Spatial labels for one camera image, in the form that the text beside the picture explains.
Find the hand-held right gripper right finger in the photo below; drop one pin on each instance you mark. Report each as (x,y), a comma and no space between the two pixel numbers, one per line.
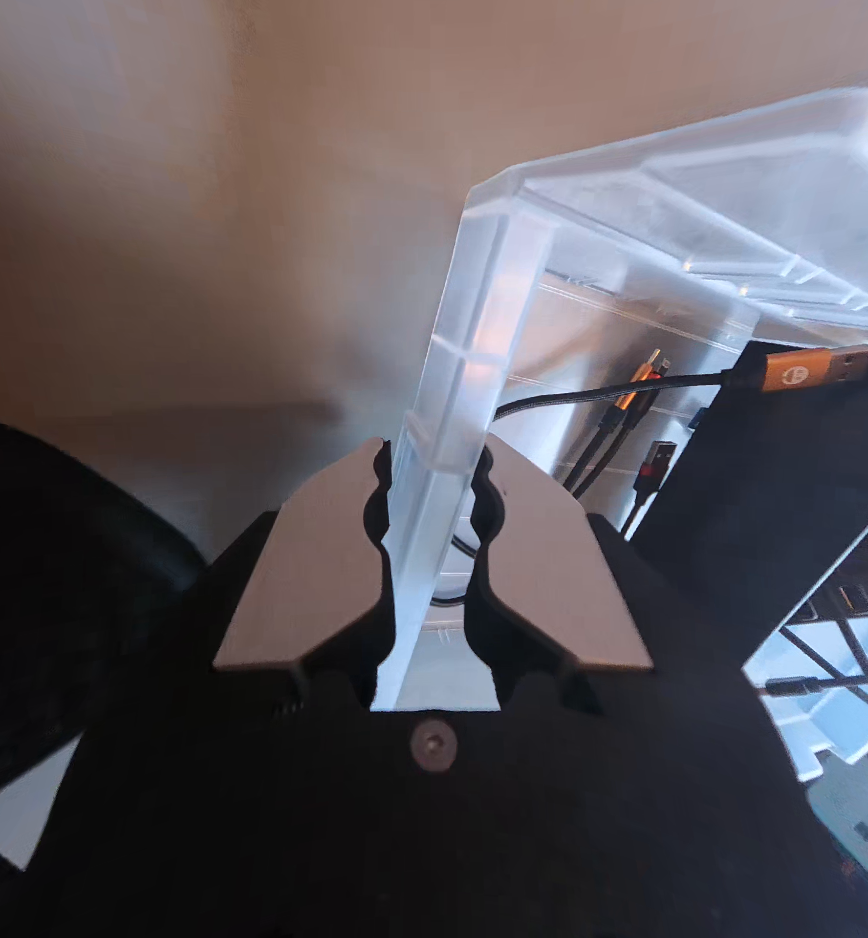
(558,586)

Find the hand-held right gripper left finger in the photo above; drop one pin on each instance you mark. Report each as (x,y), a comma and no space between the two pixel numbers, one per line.
(309,586)

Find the clear plastic bin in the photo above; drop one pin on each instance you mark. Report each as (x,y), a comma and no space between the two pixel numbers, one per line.
(478,330)

